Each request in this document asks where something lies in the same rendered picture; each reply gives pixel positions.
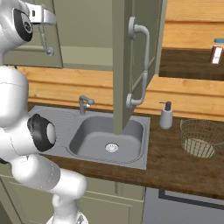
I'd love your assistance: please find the grey soap dispenser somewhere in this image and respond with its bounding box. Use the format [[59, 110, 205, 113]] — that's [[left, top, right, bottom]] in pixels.
[[158, 101, 174, 130]]

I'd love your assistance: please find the wire basket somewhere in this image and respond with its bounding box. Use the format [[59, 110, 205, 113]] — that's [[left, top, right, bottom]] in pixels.
[[179, 118, 224, 159]]

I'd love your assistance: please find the long grey cabinet handle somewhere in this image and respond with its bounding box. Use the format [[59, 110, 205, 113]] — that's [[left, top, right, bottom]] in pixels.
[[125, 16, 151, 110]]

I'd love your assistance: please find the grey tap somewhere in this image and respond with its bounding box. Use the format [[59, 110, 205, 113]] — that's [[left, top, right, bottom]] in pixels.
[[78, 94, 95, 116]]

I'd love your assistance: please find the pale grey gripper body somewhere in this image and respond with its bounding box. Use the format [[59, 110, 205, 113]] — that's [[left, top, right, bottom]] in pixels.
[[37, 7, 57, 26]]

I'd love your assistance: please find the dark wooden shelf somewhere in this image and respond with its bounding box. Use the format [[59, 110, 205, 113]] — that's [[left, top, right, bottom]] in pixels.
[[158, 47, 224, 82]]

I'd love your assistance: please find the grey steel sink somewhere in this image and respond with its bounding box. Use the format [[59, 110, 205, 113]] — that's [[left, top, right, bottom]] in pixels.
[[27, 105, 151, 171]]

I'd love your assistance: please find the brown jar with blue lid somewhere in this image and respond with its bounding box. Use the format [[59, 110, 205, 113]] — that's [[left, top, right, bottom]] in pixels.
[[208, 38, 224, 66]]

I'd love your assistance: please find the olive open cabinet door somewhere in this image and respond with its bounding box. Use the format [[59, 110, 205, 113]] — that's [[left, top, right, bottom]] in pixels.
[[112, 0, 165, 137]]

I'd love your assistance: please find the olive base cabinet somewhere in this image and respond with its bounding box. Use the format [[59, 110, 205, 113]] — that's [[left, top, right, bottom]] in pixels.
[[0, 167, 147, 224]]

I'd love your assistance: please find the olive wall cabinet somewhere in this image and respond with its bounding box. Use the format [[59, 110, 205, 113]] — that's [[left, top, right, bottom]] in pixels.
[[52, 0, 169, 75]]

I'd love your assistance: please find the short grey cabinet handle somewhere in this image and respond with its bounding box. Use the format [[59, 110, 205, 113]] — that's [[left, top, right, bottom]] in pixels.
[[38, 24, 56, 58]]

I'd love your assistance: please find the grey dishwasher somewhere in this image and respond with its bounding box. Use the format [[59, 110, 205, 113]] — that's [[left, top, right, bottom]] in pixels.
[[141, 186, 224, 224]]

